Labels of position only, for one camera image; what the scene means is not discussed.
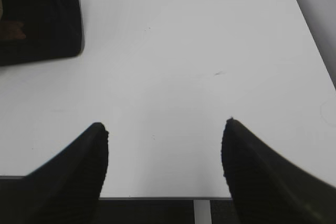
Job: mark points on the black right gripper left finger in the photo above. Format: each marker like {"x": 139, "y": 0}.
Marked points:
{"x": 66, "y": 189}

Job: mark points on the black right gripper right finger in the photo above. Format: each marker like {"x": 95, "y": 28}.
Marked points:
{"x": 266, "y": 187}

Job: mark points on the black tote bag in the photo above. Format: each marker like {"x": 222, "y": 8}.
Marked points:
{"x": 39, "y": 30}

